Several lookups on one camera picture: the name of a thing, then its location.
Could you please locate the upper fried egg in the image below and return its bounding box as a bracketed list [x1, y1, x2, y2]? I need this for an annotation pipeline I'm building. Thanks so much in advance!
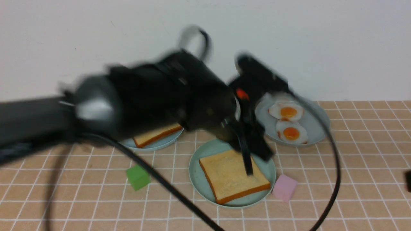
[268, 101, 304, 122]

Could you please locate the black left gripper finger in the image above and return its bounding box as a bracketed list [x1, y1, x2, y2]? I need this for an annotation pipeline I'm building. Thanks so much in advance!
[245, 122, 274, 161]
[230, 123, 253, 176]

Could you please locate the pink cube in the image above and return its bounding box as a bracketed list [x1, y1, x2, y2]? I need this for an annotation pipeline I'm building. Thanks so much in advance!
[272, 174, 298, 203]

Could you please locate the toast slice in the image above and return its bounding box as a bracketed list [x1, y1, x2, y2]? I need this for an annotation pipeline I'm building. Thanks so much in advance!
[132, 124, 183, 148]
[199, 150, 271, 205]

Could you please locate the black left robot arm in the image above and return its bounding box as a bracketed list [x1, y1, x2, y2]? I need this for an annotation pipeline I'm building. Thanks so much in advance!
[1, 50, 273, 163]

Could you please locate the teal centre plate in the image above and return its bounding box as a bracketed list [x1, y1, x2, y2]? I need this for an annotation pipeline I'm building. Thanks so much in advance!
[188, 139, 276, 209]

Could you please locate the light blue egg plate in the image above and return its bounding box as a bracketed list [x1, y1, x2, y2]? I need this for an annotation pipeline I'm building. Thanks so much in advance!
[255, 94, 327, 147]

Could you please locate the light blue bread plate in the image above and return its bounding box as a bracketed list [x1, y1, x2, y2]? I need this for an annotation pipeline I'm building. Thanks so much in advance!
[120, 129, 184, 152]

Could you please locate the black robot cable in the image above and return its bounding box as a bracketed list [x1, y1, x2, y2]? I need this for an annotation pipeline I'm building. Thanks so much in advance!
[45, 26, 341, 231]

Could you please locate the orange checkered tablecloth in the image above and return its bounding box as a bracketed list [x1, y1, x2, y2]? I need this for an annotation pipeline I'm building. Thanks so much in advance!
[0, 101, 411, 231]

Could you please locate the green cube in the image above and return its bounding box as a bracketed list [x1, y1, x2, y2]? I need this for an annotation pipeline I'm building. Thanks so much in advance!
[125, 165, 150, 191]

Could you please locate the lower fried egg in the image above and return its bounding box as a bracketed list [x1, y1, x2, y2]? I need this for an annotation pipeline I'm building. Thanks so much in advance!
[276, 120, 309, 144]

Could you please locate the fried egg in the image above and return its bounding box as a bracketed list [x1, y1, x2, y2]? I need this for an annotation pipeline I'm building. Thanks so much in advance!
[276, 120, 309, 144]
[268, 101, 304, 122]

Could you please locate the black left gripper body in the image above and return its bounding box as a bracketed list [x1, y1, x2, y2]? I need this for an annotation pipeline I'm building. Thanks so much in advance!
[109, 51, 237, 141]

